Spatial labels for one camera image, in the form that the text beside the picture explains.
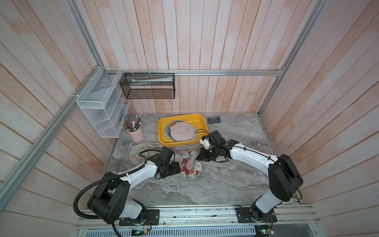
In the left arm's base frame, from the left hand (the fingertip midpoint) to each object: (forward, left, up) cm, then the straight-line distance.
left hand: (175, 173), depth 87 cm
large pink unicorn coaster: (+31, -3, +1) cm, 32 cm away
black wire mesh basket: (+56, +21, +23) cm, 64 cm away
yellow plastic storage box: (+43, -15, 0) cm, 45 cm away
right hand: (+6, -12, +8) cm, 16 cm away
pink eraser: (+16, -60, -2) cm, 62 cm away
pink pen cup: (+24, +27, +9) cm, 38 cm away
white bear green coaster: (+18, +28, -2) cm, 34 cm away
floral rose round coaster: (+2, -9, +4) cm, 10 cm away
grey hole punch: (+46, -28, -2) cm, 54 cm away
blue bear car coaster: (+36, +8, -1) cm, 36 cm away
